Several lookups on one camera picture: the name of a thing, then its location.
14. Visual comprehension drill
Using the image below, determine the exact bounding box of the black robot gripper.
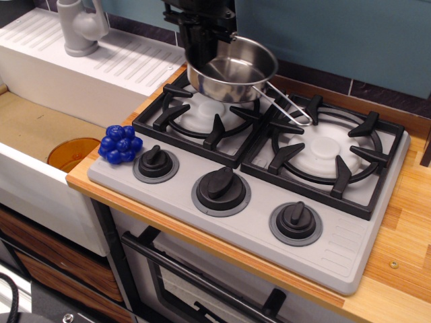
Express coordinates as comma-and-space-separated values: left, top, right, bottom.
163, 0, 236, 67

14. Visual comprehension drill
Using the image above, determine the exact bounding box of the stainless steel pot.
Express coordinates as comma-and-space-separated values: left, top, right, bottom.
186, 36, 313, 127

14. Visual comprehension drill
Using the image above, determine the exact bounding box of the blue toy blueberry cluster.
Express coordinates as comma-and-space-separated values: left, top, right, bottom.
98, 124, 143, 165

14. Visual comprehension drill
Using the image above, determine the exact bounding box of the black left stove knob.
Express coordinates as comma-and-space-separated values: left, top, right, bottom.
133, 145, 179, 184

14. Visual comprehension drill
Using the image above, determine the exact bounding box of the black stove knob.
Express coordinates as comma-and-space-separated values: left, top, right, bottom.
269, 201, 323, 247
133, 145, 179, 184
191, 167, 251, 217

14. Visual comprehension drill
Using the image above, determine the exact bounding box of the black middle stove knob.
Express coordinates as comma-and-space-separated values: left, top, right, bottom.
191, 167, 251, 217

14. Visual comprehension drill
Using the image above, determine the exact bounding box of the black right stove knob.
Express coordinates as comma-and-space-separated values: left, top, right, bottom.
269, 201, 323, 247

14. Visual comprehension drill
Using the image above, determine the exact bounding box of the grey toy stove top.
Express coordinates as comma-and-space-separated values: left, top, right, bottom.
88, 122, 397, 295

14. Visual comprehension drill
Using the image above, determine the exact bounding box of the black left burner grate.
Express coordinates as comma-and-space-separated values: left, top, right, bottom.
133, 72, 287, 168

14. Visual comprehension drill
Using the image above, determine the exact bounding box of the black burner grate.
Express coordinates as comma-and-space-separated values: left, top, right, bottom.
241, 94, 410, 220
133, 72, 287, 168

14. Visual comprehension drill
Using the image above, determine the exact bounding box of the grey toy faucet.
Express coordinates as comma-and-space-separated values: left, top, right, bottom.
57, 0, 109, 57

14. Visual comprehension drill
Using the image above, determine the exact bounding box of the white toy sink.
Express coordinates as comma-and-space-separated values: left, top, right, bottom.
1, 8, 185, 256

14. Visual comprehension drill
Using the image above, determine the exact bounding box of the black right burner grate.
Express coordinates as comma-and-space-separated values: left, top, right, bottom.
241, 94, 410, 220

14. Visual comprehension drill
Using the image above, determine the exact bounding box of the toy oven door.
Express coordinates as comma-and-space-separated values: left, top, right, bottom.
110, 208, 358, 323

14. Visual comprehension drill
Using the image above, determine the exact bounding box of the wooden drawer front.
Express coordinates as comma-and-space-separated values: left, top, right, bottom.
1, 205, 133, 322

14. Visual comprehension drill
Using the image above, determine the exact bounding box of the black oven door handle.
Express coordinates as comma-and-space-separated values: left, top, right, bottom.
121, 227, 286, 322

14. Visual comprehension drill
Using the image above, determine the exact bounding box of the black braided cable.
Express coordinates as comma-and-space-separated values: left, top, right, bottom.
0, 272, 20, 323

